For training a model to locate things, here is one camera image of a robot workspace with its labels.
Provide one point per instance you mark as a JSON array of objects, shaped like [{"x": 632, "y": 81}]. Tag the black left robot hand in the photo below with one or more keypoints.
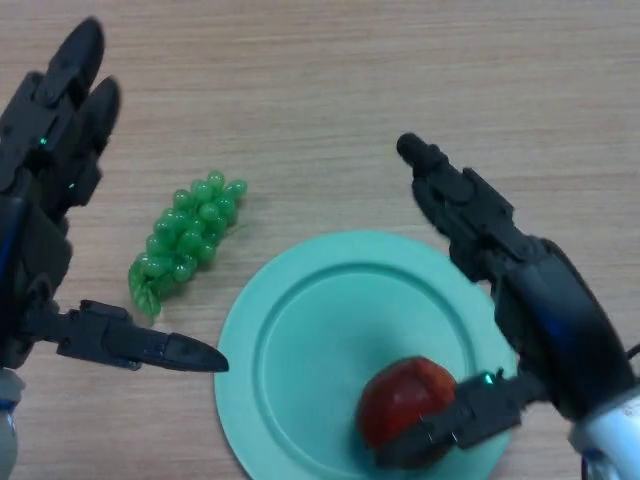
[{"x": 30, "y": 200}]

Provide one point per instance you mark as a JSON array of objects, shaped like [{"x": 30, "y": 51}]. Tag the green round plate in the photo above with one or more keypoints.
[{"x": 310, "y": 360}]

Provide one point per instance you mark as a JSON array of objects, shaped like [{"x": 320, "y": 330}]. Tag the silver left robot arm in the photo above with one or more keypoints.
[{"x": 6, "y": 435}]

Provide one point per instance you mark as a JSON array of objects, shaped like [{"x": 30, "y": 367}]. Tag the red apple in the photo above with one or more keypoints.
[{"x": 400, "y": 400}]

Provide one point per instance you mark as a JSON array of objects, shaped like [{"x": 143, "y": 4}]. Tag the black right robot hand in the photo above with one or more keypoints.
[{"x": 560, "y": 320}]

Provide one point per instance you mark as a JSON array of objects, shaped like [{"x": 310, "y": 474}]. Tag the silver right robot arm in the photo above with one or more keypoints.
[{"x": 615, "y": 440}]

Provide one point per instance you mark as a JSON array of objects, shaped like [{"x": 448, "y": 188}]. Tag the green grape bunch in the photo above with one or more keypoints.
[{"x": 190, "y": 235}]

